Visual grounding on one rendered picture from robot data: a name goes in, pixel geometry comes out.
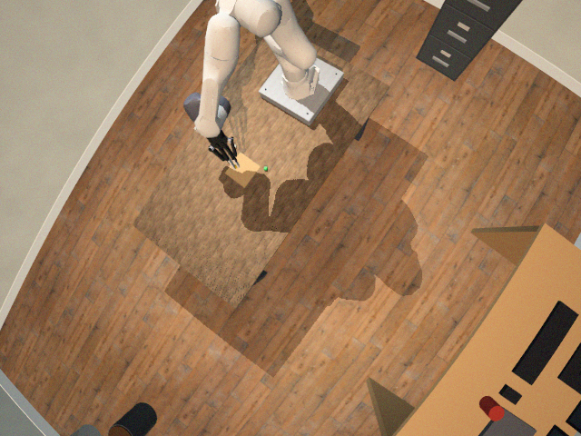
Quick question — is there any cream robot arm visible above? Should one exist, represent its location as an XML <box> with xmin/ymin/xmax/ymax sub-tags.
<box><xmin>183</xmin><ymin>0</ymin><xmax>320</xmax><ymax>138</ymax></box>

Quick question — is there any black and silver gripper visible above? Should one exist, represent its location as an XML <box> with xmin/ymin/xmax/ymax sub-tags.
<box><xmin>207</xmin><ymin>130</ymin><xmax>240</xmax><ymax>170</ymax></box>

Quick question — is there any tan square mat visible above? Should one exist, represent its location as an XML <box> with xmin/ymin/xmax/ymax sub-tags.
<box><xmin>225</xmin><ymin>153</ymin><xmax>260</xmax><ymax>187</ymax></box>

